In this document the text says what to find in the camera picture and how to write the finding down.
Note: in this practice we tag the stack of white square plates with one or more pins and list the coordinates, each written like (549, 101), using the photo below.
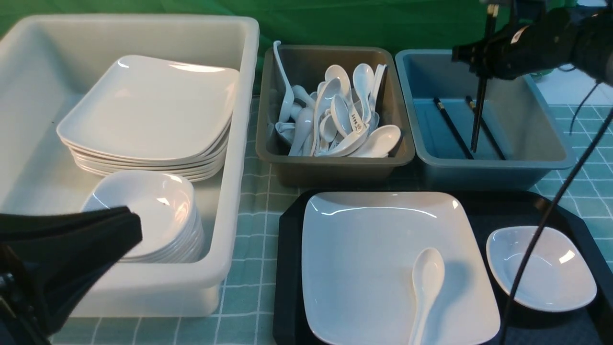
(151, 114)

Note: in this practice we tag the black chopstick gold band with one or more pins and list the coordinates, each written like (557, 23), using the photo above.
(492, 12)
(482, 57)

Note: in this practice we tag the pile of white soup spoons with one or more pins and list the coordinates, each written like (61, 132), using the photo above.
(340, 118)

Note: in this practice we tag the black chopstick in bin right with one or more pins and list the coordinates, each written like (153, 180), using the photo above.
(488, 133)

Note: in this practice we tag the stack of white small bowls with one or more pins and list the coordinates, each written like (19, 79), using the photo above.
(171, 223)

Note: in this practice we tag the black serving tray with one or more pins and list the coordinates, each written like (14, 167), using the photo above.
(486, 211)

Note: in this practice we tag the green checked tablecloth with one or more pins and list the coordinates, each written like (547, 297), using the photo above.
(244, 315)

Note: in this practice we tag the black chopstick in bin left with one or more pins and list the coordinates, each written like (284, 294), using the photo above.
(458, 138)

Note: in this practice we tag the small white sauce bowl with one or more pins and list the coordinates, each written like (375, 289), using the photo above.
(556, 278)

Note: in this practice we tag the white soup spoon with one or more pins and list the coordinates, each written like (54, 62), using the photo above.
(428, 273)

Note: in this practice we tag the blue-grey plastic bin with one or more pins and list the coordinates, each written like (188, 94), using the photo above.
(515, 111)

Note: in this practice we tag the large white plastic tub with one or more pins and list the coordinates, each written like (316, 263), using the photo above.
(48, 62)

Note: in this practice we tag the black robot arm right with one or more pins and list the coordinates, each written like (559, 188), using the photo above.
(580, 36)

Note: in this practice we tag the grey-brown plastic bin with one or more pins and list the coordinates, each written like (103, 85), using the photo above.
(305, 65)

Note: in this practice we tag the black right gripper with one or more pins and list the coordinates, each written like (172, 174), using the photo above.
(519, 49)

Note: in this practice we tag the white square rice plate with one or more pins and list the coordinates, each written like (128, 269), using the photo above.
(358, 252)

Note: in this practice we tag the green backdrop cloth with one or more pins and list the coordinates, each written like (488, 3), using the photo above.
(393, 25)

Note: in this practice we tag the black chopstick in bin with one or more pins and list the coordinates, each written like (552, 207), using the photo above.
(488, 133)
(458, 138)

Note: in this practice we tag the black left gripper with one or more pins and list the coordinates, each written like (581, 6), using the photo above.
(49, 263)

